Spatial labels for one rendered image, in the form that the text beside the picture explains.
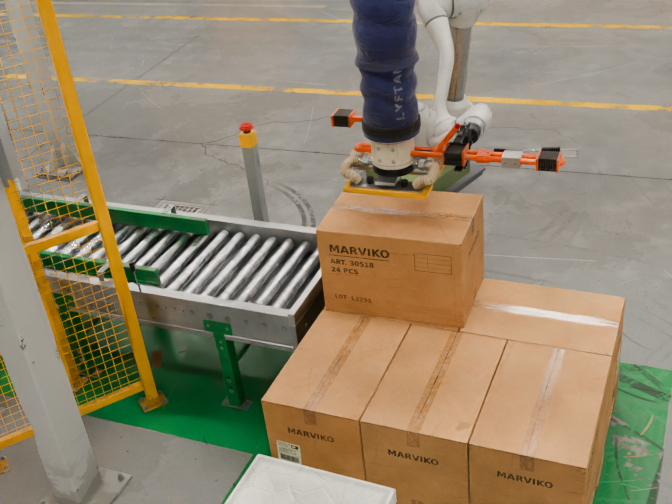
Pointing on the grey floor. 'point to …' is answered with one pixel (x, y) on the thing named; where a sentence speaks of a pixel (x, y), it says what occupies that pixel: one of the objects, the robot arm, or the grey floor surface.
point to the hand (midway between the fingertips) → (458, 154)
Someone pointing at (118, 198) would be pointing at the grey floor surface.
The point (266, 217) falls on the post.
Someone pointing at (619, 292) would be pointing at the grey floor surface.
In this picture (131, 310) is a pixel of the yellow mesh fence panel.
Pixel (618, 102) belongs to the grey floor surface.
